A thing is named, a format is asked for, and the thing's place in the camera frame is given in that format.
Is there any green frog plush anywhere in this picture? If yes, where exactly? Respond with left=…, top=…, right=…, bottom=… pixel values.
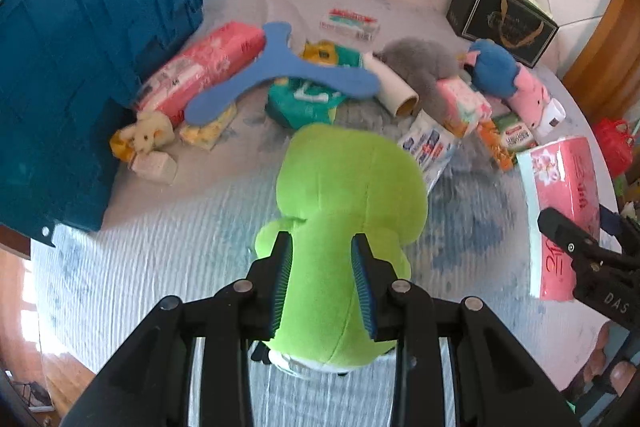
left=255, top=124, right=427, bottom=373

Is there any red white flat box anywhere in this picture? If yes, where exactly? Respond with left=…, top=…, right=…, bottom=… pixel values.
left=320, top=9, right=380, bottom=42

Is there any grey plush toy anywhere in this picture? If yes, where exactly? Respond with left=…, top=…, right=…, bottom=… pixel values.
left=373, top=37, right=459, bottom=124

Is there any white small bottle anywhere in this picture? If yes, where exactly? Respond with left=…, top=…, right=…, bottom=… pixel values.
left=533, top=98, right=566, bottom=143

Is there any green red packet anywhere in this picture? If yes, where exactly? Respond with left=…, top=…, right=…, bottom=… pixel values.
left=492, top=113, right=538, bottom=154

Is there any blue foam boomerang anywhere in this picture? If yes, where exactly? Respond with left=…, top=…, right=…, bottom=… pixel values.
left=184, top=22, right=380, bottom=127

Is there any orange snack box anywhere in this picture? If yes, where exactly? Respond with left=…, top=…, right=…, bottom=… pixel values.
left=476, top=119, right=516, bottom=172

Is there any blue plastic crate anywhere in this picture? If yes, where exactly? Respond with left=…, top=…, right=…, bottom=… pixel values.
left=1, top=0, right=203, bottom=244

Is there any yellow snack packet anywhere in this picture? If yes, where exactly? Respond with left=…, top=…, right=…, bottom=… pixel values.
left=299, top=40, right=361, bottom=67

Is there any black gift bag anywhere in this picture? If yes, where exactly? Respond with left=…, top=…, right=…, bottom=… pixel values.
left=446, top=0, right=558, bottom=67

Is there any long pink tissue pack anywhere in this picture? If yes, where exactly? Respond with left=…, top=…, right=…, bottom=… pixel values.
left=134, top=22, right=266, bottom=127

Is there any white blue sachet pack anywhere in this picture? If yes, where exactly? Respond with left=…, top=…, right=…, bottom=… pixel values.
left=398, top=110, right=459, bottom=193

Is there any pink tissue box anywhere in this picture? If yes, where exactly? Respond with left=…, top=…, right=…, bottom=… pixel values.
left=518, top=136, right=600, bottom=301

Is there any green wipes pack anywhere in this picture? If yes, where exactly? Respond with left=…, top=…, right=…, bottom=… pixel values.
left=265, top=77, right=346, bottom=130

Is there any small cream bear plush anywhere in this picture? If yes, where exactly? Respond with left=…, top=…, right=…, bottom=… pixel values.
left=110, top=112, right=175, bottom=162

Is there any small pink white box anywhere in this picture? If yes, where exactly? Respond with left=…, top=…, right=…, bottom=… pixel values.
left=130, top=150, right=178, bottom=184

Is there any blue pink plush toy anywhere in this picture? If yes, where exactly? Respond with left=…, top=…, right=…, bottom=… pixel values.
left=463, top=39, right=551, bottom=129

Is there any yellow sponge pack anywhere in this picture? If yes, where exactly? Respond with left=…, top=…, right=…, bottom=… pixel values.
left=178, top=103, right=238, bottom=150

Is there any person hand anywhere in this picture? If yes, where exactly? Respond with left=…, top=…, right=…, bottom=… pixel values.
left=563, top=321, right=638, bottom=403

